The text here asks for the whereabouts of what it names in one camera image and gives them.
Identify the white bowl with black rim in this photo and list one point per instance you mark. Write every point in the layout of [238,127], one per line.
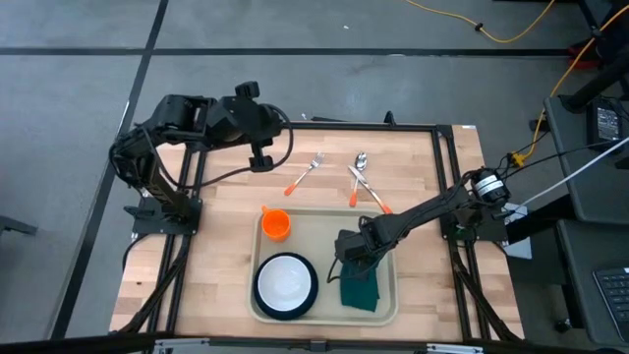
[285,285]

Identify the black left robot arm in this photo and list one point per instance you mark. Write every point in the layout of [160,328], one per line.
[130,157]

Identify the small black frame clamp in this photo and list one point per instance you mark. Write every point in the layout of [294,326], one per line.
[389,119]

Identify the black power adapter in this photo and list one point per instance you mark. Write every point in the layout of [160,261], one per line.
[607,123]

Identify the white paper sheet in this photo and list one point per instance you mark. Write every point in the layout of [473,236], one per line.
[521,248]

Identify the black chair base leg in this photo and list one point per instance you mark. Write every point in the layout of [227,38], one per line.
[17,225]

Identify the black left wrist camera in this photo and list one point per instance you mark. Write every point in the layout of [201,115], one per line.
[246,89]

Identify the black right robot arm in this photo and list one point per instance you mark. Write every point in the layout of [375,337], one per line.
[422,211]

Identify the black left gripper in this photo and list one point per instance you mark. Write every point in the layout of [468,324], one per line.
[248,120]

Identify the person's foot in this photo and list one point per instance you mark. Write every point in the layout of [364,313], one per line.
[584,58]

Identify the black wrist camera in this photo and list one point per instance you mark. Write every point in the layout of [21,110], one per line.
[246,89]
[349,246]

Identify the beige plastic tray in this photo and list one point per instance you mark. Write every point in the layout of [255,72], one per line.
[319,236]

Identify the black caster wheel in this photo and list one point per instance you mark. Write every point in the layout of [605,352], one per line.
[563,325]

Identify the black stand leg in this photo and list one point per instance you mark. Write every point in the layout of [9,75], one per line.
[599,81]

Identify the dark green cloth napkin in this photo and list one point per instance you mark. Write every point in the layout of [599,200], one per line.
[359,295]

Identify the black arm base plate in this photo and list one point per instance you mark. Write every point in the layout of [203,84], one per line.
[147,223]
[494,228]

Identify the flat black bar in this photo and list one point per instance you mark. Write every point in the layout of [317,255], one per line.
[326,119]

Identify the orange plastic cup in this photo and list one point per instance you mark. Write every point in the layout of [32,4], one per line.
[276,226]

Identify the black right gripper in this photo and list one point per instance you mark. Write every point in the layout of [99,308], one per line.
[377,233]

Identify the black aluminium table frame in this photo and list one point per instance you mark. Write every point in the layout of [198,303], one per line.
[344,126]

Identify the black camera gantry frame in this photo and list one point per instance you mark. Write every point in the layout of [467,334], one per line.
[74,344]

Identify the grey desk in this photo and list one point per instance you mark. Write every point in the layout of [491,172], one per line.
[580,295]
[589,196]

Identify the black keyboard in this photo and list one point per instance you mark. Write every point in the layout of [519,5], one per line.
[614,295]

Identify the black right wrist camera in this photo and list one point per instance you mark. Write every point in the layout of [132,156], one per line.
[349,246]

